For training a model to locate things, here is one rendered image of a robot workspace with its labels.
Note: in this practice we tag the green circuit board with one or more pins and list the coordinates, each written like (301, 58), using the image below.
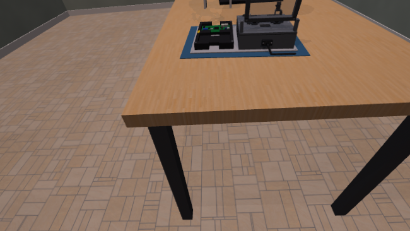
(216, 28)

